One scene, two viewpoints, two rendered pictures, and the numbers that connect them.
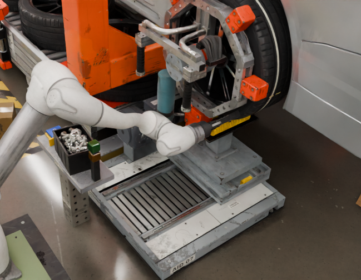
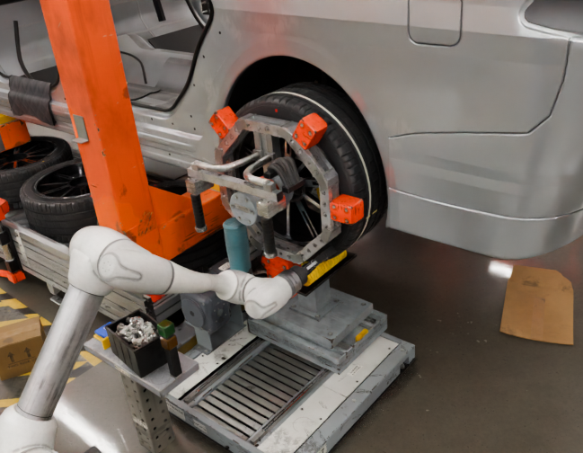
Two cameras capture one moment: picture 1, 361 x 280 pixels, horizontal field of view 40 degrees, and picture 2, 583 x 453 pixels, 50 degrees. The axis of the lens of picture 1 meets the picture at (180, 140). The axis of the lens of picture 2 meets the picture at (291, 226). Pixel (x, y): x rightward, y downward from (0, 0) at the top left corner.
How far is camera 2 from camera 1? 0.21 m
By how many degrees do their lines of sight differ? 12
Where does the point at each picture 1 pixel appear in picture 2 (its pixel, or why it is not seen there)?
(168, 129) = (255, 285)
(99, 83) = not seen: hidden behind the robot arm
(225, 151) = (326, 307)
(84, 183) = (163, 382)
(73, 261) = not seen: outside the picture
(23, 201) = (79, 440)
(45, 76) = (91, 244)
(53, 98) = (108, 265)
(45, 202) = (110, 432)
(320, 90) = (426, 190)
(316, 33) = (403, 123)
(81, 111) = (147, 274)
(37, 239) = not seen: outside the picture
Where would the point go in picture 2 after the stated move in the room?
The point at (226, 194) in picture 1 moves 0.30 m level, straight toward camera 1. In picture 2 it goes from (342, 359) to (350, 414)
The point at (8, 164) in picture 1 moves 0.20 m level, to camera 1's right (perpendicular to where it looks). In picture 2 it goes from (60, 373) to (134, 360)
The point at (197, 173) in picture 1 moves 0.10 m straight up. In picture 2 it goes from (298, 342) to (296, 324)
